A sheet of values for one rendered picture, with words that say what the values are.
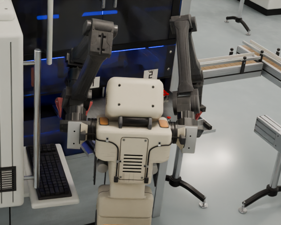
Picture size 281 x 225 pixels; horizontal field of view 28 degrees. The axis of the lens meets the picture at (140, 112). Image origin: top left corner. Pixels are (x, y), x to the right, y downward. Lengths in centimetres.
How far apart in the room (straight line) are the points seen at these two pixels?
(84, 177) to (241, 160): 155
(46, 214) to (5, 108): 122
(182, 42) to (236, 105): 283
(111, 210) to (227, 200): 170
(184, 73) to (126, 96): 33
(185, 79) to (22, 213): 131
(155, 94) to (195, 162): 216
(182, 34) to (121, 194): 69
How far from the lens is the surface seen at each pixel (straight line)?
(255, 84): 556
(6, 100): 207
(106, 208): 226
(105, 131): 202
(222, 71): 341
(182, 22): 233
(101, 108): 290
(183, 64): 227
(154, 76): 300
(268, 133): 370
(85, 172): 312
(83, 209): 328
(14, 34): 197
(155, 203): 353
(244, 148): 446
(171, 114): 291
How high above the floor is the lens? 227
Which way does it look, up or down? 29 degrees down
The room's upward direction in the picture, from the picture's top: 6 degrees clockwise
